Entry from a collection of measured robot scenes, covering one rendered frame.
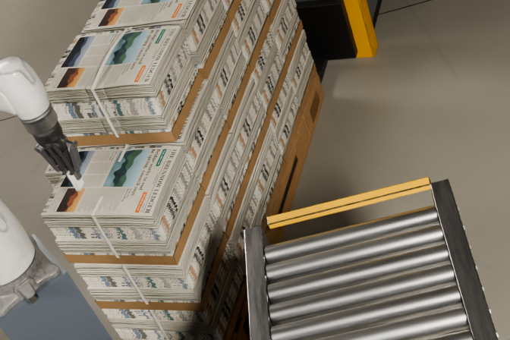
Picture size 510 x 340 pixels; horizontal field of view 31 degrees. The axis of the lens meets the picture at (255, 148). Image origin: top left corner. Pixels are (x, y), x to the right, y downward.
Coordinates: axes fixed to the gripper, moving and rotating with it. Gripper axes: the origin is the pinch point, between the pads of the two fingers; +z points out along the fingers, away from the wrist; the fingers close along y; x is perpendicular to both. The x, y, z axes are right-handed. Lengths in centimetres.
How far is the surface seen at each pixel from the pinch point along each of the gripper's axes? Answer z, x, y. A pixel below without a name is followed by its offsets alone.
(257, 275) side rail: 16, 20, -55
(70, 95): -8.0, -27.0, 9.9
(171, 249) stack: 29.2, 0.7, -18.6
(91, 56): -10.2, -42.4, 8.4
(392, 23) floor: 96, -192, -42
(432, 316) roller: 16, 31, -100
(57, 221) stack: 16.0, 1.3, 13.6
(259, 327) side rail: 16, 36, -60
